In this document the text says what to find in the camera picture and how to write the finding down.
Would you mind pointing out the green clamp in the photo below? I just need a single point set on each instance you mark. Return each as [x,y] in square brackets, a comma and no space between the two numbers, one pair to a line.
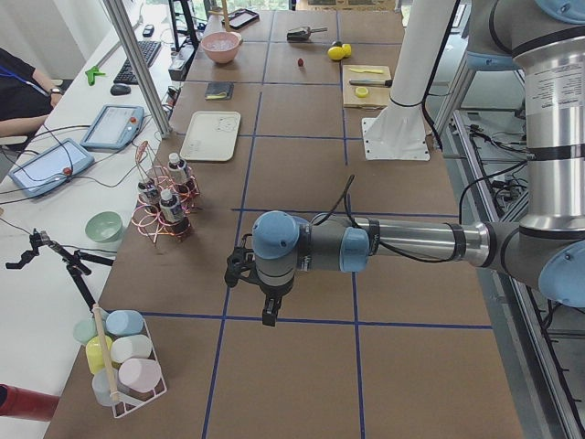
[92,74]

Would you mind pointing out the black computer mouse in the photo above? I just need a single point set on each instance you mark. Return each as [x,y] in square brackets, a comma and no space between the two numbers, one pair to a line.
[119,89]

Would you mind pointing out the dark tray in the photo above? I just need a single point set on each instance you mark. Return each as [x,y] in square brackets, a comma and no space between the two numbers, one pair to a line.
[242,17]

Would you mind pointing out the blue teach pendant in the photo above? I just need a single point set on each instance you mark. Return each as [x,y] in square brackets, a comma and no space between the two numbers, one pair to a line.
[46,171]
[114,127]

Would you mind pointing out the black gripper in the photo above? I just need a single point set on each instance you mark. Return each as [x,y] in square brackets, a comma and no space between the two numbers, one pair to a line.
[271,293]

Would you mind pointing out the green bowl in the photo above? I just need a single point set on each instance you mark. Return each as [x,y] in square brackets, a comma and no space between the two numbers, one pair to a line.
[104,227]

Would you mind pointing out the yellow lemon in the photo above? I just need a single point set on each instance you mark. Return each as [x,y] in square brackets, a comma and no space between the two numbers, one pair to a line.
[347,49]
[336,53]

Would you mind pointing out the cream bear tray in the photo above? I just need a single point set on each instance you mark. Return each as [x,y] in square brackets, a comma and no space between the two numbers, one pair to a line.
[211,136]

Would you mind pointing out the dark drink bottle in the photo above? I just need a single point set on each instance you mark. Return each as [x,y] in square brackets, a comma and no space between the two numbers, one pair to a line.
[150,194]
[178,171]
[173,212]

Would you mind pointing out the aluminium frame post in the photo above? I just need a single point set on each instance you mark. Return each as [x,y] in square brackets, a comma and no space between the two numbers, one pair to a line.
[125,32]

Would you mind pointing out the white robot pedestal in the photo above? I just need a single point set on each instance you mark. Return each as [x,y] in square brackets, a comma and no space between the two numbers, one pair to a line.
[398,133]

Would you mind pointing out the blue cup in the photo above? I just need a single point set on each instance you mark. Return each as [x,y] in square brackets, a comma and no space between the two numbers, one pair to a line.
[122,323]

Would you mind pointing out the wooden cutting board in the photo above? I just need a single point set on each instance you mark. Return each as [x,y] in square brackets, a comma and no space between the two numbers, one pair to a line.
[378,97]

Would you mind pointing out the person in black shirt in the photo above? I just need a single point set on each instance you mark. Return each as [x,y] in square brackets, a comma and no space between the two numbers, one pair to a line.
[28,96]

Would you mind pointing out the copper wire bottle rack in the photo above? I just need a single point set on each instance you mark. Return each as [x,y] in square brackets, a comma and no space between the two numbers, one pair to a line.
[153,225]

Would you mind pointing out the lemon half slice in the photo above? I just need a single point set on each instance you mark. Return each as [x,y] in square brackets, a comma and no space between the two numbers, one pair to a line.
[361,92]

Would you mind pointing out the pink cup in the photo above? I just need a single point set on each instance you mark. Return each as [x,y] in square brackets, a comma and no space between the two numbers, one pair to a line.
[141,375]

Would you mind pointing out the metal scoop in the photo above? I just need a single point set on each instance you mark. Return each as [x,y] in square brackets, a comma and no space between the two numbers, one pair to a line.
[301,34]

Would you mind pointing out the red bottle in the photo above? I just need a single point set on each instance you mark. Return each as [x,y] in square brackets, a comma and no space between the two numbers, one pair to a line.
[27,404]

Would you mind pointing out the white wire cup rack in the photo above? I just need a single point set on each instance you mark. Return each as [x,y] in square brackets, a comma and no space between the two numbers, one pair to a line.
[106,386]

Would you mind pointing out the grey cloth with sponge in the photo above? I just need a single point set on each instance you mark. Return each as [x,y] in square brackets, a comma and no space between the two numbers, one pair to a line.
[219,91]

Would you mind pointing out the yellow cup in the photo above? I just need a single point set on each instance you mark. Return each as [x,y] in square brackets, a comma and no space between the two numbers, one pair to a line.
[94,355]

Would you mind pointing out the metal cylinder tool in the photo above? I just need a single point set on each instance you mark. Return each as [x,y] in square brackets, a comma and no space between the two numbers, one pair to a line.
[372,83]

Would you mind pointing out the pink bowl with ice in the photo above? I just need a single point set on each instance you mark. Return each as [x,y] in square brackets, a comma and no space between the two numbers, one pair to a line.
[222,47]

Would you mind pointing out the yellow plastic knife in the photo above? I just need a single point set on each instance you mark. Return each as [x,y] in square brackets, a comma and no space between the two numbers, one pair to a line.
[370,71]

